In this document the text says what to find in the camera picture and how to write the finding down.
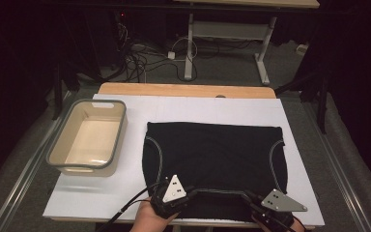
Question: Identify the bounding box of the person's right hand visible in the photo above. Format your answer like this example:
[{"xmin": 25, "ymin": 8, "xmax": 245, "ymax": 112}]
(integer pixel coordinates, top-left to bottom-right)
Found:
[{"xmin": 252, "ymin": 216, "xmax": 305, "ymax": 232}]

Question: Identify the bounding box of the tangle of black floor cables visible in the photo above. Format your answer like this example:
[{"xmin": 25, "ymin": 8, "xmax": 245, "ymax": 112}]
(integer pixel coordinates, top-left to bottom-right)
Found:
[{"xmin": 115, "ymin": 22, "xmax": 201, "ymax": 83}]

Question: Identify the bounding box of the white board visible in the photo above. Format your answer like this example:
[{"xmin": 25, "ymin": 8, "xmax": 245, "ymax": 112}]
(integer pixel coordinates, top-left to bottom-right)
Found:
[{"xmin": 43, "ymin": 93, "xmax": 326, "ymax": 226}]

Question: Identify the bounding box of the wooden table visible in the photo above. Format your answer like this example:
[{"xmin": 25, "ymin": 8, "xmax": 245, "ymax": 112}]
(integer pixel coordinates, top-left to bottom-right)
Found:
[{"xmin": 51, "ymin": 81, "xmax": 317, "ymax": 230}]

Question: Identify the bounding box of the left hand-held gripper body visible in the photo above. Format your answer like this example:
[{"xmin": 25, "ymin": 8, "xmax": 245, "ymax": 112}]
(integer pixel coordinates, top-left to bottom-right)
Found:
[{"xmin": 150, "ymin": 174, "xmax": 191, "ymax": 220}]

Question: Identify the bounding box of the black garment with grey stitching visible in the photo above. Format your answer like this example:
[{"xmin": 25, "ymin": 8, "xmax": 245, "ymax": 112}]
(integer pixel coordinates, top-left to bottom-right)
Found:
[{"xmin": 142, "ymin": 121, "xmax": 289, "ymax": 223}]

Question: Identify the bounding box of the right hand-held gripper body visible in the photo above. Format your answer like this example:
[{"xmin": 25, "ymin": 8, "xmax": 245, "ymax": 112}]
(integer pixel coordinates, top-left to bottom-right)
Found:
[{"xmin": 252, "ymin": 188, "xmax": 308, "ymax": 232}]

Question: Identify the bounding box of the beige plastic basket grey rim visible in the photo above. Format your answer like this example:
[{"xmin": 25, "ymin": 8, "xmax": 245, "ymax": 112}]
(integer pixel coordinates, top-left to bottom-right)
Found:
[{"xmin": 45, "ymin": 99, "xmax": 128, "ymax": 177}]

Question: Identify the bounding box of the white-framed desk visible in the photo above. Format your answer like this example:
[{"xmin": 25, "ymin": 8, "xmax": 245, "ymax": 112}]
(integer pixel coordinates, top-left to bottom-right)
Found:
[{"xmin": 173, "ymin": 0, "xmax": 321, "ymax": 86}]

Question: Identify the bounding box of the person's left hand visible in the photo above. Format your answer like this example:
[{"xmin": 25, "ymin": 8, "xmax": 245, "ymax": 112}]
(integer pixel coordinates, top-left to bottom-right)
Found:
[{"xmin": 129, "ymin": 201, "xmax": 180, "ymax": 232}]

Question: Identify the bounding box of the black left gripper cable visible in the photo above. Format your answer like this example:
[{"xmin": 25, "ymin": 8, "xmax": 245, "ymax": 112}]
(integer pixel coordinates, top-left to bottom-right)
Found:
[{"xmin": 96, "ymin": 182, "xmax": 168, "ymax": 232}]

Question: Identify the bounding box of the black stand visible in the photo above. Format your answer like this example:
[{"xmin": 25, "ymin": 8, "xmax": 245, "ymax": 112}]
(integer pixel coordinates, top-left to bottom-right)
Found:
[
  {"xmin": 51, "ymin": 61, "xmax": 81, "ymax": 121},
  {"xmin": 274, "ymin": 72, "xmax": 329, "ymax": 134}
]

